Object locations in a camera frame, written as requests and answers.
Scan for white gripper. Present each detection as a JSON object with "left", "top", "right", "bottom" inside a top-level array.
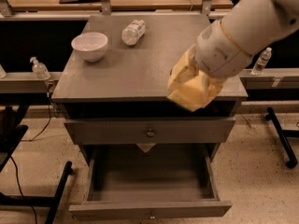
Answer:
[{"left": 167, "top": 21, "right": 252, "bottom": 106}]

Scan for yellow sponge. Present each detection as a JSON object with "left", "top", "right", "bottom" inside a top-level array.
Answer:
[{"left": 167, "top": 77, "right": 214, "bottom": 112}]

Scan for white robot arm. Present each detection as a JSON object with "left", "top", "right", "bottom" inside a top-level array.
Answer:
[{"left": 167, "top": 0, "right": 299, "bottom": 112}]

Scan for grey wooden drawer cabinet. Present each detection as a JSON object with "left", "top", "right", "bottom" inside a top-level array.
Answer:
[{"left": 50, "top": 13, "right": 249, "bottom": 221}]

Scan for closed grey top drawer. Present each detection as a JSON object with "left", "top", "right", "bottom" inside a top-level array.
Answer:
[{"left": 64, "top": 118, "right": 235, "bottom": 145}]

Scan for open grey middle drawer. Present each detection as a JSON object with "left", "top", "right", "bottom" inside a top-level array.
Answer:
[{"left": 69, "top": 144, "right": 232, "bottom": 221}]

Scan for clear plastic bottle lying down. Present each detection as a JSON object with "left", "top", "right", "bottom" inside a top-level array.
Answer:
[{"left": 121, "top": 20, "right": 146, "bottom": 46}]

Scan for black table leg right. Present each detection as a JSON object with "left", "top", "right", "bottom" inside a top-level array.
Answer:
[{"left": 265, "top": 107, "right": 299, "bottom": 169}]

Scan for black table leg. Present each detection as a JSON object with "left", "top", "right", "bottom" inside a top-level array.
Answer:
[
  {"left": 265, "top": 107, "right": 299, "bottom": 169},
  {"left": 0, "top": 161, "right": 73, "bottom": 224}
]

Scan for white ceramic bowl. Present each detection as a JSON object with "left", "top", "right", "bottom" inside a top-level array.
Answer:
[{"left": 71, "top": 32, "right": 108, "bottom": 63}]

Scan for clear pump sanitizer bottle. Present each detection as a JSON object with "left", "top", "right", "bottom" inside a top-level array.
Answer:
[{"left": 30, "top": 57, "right": 50, "bottom": 80}]

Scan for black table leg left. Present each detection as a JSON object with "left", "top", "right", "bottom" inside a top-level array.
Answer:
[{"left": 0, "top": 161, "right": 73, "bottom": 224}]

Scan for black power cable on floor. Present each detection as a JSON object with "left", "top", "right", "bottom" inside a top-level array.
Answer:
[{"left": 8, "top": 91, "right": 53, "bottom": 224}]

